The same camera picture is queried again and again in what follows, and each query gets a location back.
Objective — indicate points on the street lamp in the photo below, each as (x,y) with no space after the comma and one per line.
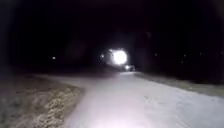
(119,57)

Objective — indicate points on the vehicle with headlights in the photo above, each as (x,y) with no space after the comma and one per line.
(128,67)

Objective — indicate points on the grey paved path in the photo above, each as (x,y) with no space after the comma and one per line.
(133,103)

